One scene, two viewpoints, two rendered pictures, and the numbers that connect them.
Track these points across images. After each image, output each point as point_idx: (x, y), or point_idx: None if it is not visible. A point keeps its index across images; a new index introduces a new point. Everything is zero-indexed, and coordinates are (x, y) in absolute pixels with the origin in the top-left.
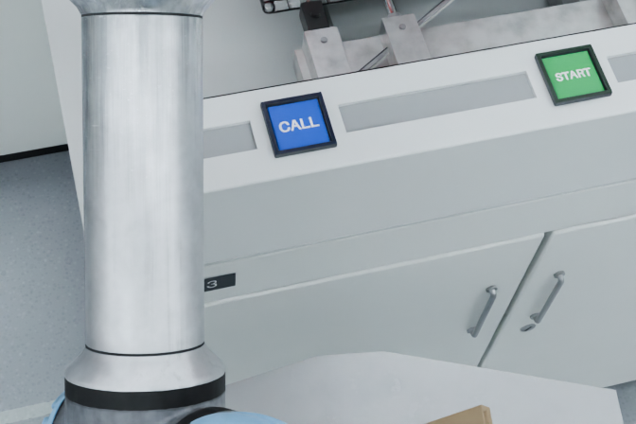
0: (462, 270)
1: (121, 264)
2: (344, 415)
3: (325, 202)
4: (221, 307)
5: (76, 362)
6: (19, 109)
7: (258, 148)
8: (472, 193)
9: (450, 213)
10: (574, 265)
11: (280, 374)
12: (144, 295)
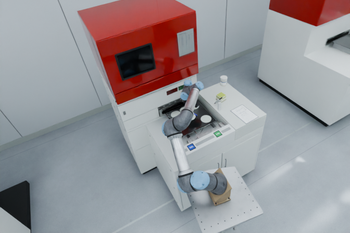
0: (213, 160)
1: (180, 162)
2: None
3: (196, 154)
4: None
5: (178, 173)
6: (149, 163)
7: (188, 150)
8: (211, 150)
9: (210, 153)
10: (226, 157)
11: None
12: (184, 164)
